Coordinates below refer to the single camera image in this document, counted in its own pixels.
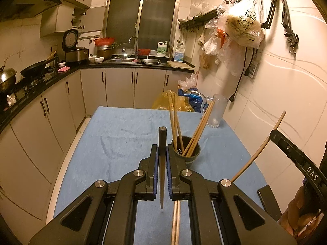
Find black phone on table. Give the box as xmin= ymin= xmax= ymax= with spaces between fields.
xmin=257 ymin=185 xmax=282 ymax=221

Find wooden chopstick three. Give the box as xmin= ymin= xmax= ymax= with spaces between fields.
xmin=172 ymin=94 xmax=184 ymax=153

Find wooden chopstick ten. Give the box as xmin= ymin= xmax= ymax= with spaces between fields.
xmin=175 ymin=201 xmax=181 ymax=245

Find red basin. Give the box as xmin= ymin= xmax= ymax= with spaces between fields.
xmin=94 ymin=38 xmax=115 ymax=47

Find rice cooker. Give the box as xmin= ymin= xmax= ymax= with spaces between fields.
xmin=62 ymin=29 xmax=89 ymax=63

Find yellow plastic bag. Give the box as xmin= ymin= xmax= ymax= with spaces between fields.
xmin=151 ymin=90 xmax=195 ymax=112

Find wooden chopstick eight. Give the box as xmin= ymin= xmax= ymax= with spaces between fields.
xmin=231 ymin=110 xmax=287 ymax=183

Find wooden chopstick two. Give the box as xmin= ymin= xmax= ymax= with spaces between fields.
xmin=182 ymin=99 xmax=215 ymax=156

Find black frying pan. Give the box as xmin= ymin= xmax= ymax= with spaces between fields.
xmin=20 ymin=51 xmax=57 ymax=78

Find blue plastic bag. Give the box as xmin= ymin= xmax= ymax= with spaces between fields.
xmin=178 ymin=88 xmax=206 ymax=112

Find wooden chopstick seven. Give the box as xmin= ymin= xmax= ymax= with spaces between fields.
xmin=159 ymin=126 xmax=167 ymax=210

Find metal pot with lid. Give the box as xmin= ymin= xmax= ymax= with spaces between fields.
xmin=97 ymin=45 xmax=114 ymax=60

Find black power cable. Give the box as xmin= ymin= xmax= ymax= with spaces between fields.
xmin=229 ymin=46 xmax=248 ymax=102

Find person right hand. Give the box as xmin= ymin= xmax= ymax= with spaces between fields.
xmin=278 ymin=186 xmax=322 ymax=244

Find kitchen base cabinets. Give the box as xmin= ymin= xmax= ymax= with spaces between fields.
xmin=0 ymin=66 xmax=194 ymax=235

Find wooden chopstick one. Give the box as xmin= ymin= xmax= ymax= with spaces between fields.
xmin=167 ymin=92 xmax=177 ymax=151

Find black wall shelf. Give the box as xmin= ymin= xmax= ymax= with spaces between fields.
xmin=179 ymin=9 xmax=218 ymax=30

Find wooden chopstick nine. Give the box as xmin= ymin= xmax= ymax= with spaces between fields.
xmin=171 ymin=201 xmax=178 ymax=245

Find green label detergent jug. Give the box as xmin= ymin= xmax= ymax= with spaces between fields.
xmin=156 ymin=41 xmax=168 ymax=57

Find clear glass mug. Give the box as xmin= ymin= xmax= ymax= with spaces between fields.
xmin=200 ymin=94 xmax=229 ymax=128

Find wooden cutting board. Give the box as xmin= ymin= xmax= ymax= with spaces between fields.
xmin=167 ymin=61 xmax=194 ymax=70

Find blue label bottle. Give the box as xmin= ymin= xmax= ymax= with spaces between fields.
xmin=174 ymin=47 xmax=185 ymax=62

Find wooden chopstick four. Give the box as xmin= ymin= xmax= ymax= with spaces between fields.
xmin=175 ymin=115 xmax=184 ymax=154

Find kitchen faucet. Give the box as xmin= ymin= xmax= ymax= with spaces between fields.
xmin=129 ymin=36 xmax=139 ymax=60

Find dark utensil holder cup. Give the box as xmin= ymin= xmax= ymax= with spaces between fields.
xmin=175 ymin=136 xmax=201 ymax=164

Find hanging white plastic bag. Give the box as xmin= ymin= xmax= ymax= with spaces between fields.
xmin=217 ymin=0 xmax=264 ymax=49

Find wooden chopstick six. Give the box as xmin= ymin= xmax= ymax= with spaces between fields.
xmin=186 ymin=122 xmax=206 ymax=157

